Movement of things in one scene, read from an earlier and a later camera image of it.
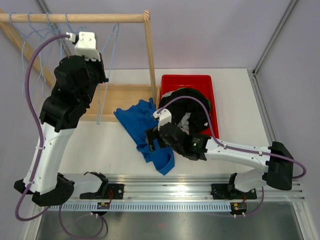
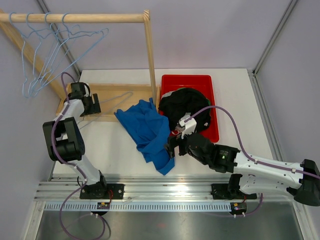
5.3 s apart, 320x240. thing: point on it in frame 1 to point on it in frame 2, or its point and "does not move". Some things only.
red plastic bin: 169,82 does not move
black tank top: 179,107 does not move
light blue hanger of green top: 41,36 to 29,84
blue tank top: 136,120 does not move
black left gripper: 100,66 to 95,109
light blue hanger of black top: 67,23 to 103,33
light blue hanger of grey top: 66,22 to 50,14
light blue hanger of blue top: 104,48 to 128,96
